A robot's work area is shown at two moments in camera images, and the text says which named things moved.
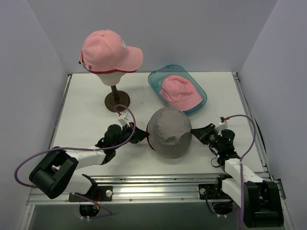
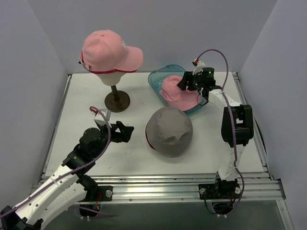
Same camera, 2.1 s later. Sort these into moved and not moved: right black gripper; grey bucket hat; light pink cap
Moved: right black gripper
Not moved: light pink cap; grey bucket hat
